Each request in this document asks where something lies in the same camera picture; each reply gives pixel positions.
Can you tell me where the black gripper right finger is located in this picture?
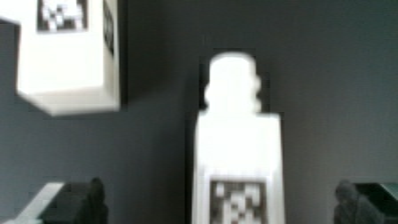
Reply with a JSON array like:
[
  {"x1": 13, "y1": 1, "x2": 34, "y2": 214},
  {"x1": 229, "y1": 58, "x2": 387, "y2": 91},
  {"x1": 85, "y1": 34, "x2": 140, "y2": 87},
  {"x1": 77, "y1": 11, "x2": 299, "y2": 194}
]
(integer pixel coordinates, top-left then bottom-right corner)
[{"x1": 334, "y1": 180, "x2": 398, "y2": 224}]

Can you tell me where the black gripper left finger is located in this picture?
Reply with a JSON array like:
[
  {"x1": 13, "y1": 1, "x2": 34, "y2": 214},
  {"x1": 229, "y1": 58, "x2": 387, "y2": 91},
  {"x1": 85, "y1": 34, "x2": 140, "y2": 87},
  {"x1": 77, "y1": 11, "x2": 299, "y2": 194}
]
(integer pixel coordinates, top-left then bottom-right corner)
[{"x1": 13, "y1": 177, "x2": 112, "y2": 224}]

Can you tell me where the white table leg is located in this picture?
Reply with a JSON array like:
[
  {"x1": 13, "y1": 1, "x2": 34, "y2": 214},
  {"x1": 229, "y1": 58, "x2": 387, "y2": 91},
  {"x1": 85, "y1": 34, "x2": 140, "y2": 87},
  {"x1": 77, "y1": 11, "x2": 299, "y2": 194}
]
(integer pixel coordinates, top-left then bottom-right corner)
[
  {"x1": 192, "y1": 52, "x2": 286, "y2": 224},
  {"x1": 0, "y1": 0, "x2": 121, "y2": 116}
]

